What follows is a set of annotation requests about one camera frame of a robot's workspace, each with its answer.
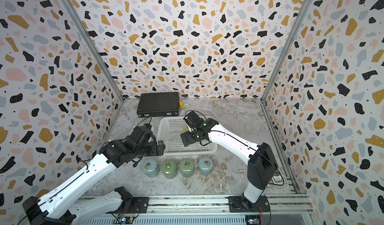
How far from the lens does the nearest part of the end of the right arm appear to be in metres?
0.58

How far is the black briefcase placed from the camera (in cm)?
108

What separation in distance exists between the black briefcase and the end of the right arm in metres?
0.40
